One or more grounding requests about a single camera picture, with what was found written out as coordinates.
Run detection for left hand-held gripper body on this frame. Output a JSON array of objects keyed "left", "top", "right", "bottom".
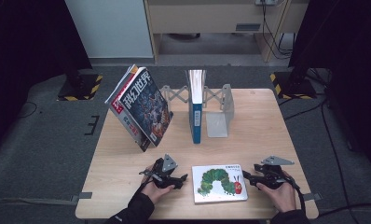
[{"left": 152, "top": 153, "right": 179, "bottom": 190}]

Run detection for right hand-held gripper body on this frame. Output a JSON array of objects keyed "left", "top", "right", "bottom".
[{"left": 256, "top": 155, "right": 295, "bottom": 190}]

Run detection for white caterpillar board book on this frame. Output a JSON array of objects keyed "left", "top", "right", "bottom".
[{"left": 191, "top": 163, "right": 250, "bottom": 205}]

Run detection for grey extendable metal book rack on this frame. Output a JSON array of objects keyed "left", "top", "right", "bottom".
[{"left": 159, "top": 83, "right": 236, "bottom": 139}]

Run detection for dark illustrated magazine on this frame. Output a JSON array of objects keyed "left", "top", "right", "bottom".
[{"left": 117, "top": 66, "right": 174, "bottom": 147}]

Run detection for blue book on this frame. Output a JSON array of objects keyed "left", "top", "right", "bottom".
[{"left": 185, "top": 69, "right": 208, "bottom": 145}]

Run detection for person's left hand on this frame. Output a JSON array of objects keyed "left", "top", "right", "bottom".
[{"left": 141, "top": 169, "right": 176, "bottom": 205}]

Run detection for person's right hand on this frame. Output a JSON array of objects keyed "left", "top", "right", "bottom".
[{"left": 255, "top": 170, "right": 301, "bottom": 214}]

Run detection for grey tape strip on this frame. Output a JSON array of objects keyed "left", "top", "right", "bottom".
[
  {"left": 304, "top": 192, "right": 322, "bottom": 202},
  {"left": 71, "top": 191, "right": 93, "bottom": 203}
]

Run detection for black stand base striped edge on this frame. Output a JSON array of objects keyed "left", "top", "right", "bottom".
[
  {"left": 269, "top": 71, "right": 318, "bottom": 101},
  {"left": 57, "top": 72, "right": 104, "bottom": 103}
]

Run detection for black curtain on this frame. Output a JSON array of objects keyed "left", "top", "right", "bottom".
[
  {"left": 0, "top": 0, "right": 93, "bottom": 157},
  {"left": 288, "top": 0, "right": 371, "bottom": 171}
]

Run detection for white cabinet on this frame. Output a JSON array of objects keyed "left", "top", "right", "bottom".
[{"left": 64, "top": 0, "right": 154, "bottom": 59}]

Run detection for beige wooden desk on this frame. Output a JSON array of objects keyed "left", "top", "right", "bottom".
[{"left": 143, "top": 0, "right": 310, "bottom": 63}]

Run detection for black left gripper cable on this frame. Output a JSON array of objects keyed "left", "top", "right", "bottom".
[{"left": 132, "top": 169, "right": 159, "bottom": 201}]

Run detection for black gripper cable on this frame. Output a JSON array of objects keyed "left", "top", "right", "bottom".
[
  {"left": 282, "top": 174, "right": 308, "bottom": 216},
  {"left": 132, "top": 169, "right": 159, "bottom": 201}
]

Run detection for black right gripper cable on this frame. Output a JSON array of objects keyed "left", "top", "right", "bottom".
[{"left": 282, "top": 174, "right": 308, "bottom": 216}]

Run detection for black hanging desk cables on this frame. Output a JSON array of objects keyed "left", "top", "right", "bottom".
[{"left": 260, "top": 0, "right": 296, "bottom": 61}]

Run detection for black floor cable loop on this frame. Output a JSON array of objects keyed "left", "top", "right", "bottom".
[{"left": 13, "top": 101, "right": 38, "bottom": 121}]

